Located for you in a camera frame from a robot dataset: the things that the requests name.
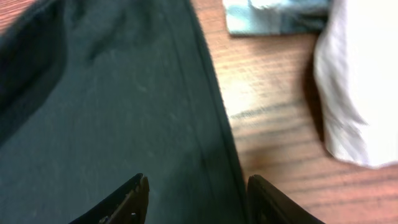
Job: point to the beige folded pants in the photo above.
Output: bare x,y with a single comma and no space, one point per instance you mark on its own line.
355,69

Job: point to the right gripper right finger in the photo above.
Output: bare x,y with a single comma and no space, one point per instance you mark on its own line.
268,205

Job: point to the black t-shirt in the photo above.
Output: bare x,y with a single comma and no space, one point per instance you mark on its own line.
95,92

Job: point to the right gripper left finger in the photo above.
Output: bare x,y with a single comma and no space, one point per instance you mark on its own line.
126,205

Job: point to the grey-blue folded garment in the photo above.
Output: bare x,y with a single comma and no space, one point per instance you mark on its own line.
275,17

